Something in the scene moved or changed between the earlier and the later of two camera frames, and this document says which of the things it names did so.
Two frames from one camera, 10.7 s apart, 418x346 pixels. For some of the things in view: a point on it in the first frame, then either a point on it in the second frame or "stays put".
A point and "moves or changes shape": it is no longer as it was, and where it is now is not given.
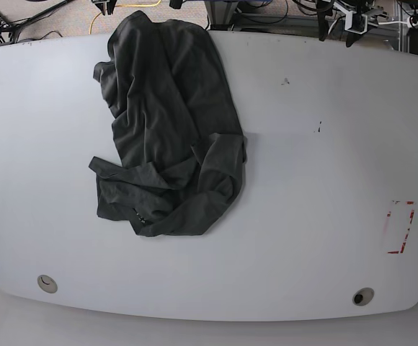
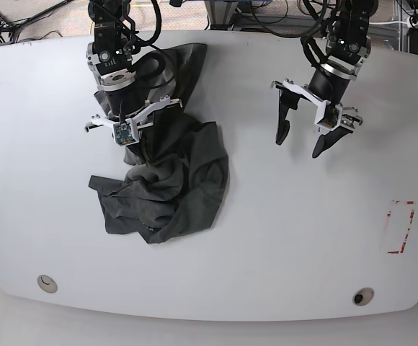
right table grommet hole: (363, 296) stays put
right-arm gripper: (356, 19) -> (346, 120)
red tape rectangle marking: (389, 214) stays put
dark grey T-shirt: (176, 129) moves or changes shape
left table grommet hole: (47, 283) stays put
